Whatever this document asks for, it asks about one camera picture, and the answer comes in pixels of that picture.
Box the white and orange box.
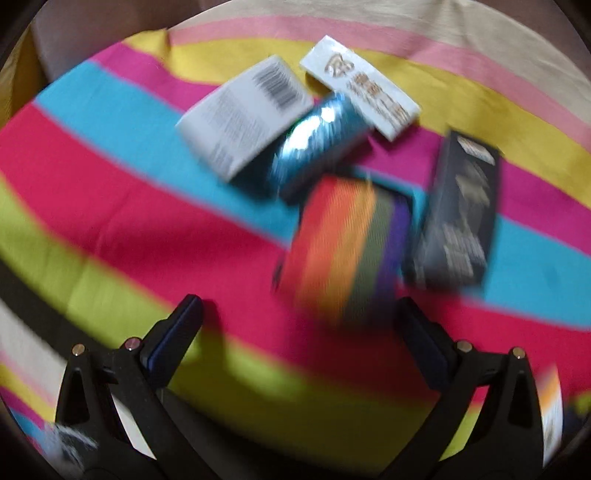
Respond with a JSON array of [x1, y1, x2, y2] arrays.
[[536, 364, 565, 467]]

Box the rainbow striped box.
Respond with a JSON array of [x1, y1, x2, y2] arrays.
[[272, 175, 414, 326]]

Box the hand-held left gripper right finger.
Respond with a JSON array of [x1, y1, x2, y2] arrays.
[[379, 296, 546, 480]]

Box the black box with white print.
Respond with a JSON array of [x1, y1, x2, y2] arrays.
[[404, 130, 503, 289]]

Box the striped colourful cloth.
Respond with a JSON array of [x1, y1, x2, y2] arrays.
[[0, 0, 591, 476]]

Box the white box with gold print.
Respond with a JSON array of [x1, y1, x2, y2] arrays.
[[300, 35, 421, 141]]

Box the shiny blue box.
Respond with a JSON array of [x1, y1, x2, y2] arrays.
[[268, 91, 372, 204]]

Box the white box with barcode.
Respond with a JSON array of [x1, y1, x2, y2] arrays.
[[177, 54, 315, 182]]

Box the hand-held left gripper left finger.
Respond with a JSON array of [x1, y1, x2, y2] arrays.
[[54, 294, 218, 480]]

